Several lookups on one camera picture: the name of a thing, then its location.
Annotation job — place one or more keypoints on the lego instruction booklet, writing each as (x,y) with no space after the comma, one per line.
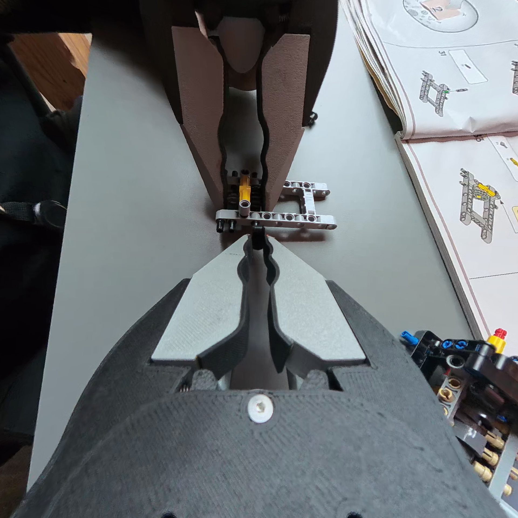
(445,182)

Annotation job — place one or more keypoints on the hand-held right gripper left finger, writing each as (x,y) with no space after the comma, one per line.
(202,319)

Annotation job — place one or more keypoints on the partly built lego model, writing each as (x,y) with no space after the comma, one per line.
(465,384)

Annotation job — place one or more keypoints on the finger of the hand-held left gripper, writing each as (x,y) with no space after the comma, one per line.
(198,101)
(285,101)

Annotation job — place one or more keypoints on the grey lego frame assembly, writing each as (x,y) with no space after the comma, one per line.
(330,220)

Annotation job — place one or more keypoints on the person's dark clothing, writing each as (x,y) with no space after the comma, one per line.
(24,283)

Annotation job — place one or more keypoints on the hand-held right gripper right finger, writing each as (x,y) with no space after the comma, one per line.
(311,319)

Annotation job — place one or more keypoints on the small black lego connector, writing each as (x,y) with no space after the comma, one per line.
(257,238)

